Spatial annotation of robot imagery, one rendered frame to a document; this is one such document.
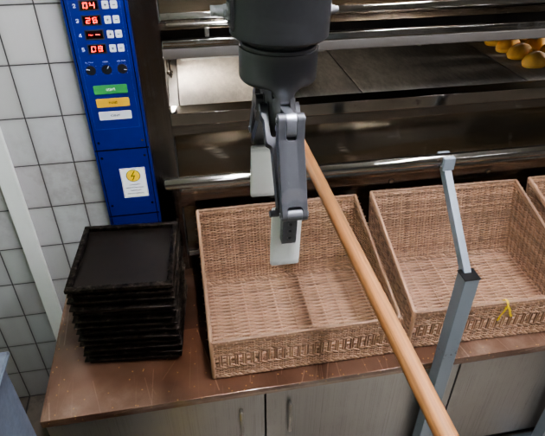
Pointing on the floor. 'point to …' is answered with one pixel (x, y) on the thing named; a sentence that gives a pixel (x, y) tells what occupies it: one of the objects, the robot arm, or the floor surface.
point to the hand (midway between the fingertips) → (272, 217)
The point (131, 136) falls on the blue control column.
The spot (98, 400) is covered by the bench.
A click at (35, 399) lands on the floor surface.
